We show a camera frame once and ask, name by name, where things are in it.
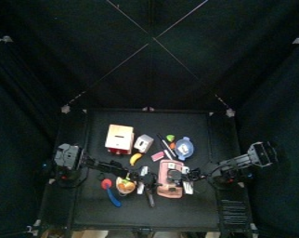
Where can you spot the small grey white toy box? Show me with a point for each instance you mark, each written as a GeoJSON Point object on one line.
{"type": "Point", "coordinates": [144, 143]}

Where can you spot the blue spatula with red head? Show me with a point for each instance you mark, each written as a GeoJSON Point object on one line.
{"type": "Point", "coordinates": [113, 196]}

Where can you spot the orange toy fruit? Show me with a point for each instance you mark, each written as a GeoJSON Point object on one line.
{"type": "Point", "coordinates": [122, 186]}

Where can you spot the small pink block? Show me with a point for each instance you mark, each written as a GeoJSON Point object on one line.
{"type": "Point", "coordinates": [157, 156]}

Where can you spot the pink cutting board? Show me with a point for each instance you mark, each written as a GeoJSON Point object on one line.
{"type": "Point", "coordinates": [162, 174]}

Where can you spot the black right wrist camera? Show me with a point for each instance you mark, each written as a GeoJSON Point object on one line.
{"type": "Point", "coordinates": [174, 176]}

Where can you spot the blue toy bowl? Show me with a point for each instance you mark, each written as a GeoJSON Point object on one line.
{"type": "Point", "coordinates": [177, 145]}

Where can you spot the yellow toy banana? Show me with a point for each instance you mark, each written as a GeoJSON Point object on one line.
{"type": "Point", "coordinates": [134, 159]}

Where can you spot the small white toy piece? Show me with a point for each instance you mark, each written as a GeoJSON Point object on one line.
{"type": "Point", "coordinates": [170, 165]}

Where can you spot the black ribbed side plate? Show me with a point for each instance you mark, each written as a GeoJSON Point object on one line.
{"type": "Point", "coordinates": [233, 212]}

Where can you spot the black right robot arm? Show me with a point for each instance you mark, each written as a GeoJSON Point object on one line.
{"type": "Point", "coordinates": [237, 161]}

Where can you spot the small green toy piece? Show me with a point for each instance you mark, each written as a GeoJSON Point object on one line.
{"type": "Point", "coordinates": [170, 137]}

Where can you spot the small orange toy piece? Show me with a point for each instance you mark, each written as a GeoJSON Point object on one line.
{"type": "Point", "coordinates": [172, 145]}

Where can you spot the black toy frying pan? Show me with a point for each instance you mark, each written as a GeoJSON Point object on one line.
{"type": "Point", "coordinates": [150, 200]}

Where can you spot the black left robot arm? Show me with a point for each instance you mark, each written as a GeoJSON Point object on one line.
{"type": "Point", "coordinates": [105, 166]}

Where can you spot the thin black stick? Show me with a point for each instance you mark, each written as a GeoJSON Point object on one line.
{"type": "Point", "coordinates": [160, 136]}

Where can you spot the cream bowl with toy fruit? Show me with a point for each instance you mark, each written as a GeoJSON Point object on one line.
{"type": "Point", "coordinates": [126, 187]}

